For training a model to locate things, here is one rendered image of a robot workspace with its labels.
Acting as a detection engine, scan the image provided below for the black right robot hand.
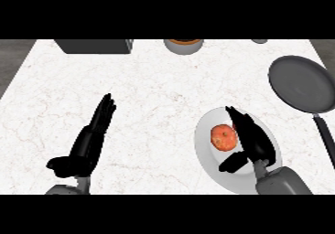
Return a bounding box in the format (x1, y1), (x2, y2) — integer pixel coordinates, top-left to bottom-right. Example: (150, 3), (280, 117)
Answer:
(217, 105), (279, 175)

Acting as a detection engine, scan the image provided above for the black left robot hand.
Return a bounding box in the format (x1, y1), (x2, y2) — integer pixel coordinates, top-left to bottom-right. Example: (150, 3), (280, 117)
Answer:
(44, 92), (118, 179)

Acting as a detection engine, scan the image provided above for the orange squash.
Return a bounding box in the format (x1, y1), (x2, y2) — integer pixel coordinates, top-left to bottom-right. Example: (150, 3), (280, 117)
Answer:
(209, 123), (239, 153)

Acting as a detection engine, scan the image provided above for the white plate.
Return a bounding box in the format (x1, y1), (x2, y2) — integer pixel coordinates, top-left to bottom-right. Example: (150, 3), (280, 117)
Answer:
(193, 106), (283, 195)

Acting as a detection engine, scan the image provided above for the grey frying pan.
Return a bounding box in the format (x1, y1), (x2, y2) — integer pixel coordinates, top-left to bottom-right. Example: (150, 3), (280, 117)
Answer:
(267, 55), (335, 185)

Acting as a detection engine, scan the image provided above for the dark grey box appliance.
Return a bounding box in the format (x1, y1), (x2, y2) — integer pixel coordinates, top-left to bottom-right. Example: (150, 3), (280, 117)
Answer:
(54, 39), (136, 55)

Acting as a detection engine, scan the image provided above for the grey pot with orange content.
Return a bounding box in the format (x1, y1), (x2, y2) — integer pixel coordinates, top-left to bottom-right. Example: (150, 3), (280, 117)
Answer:
(164, 39), (205, 56)

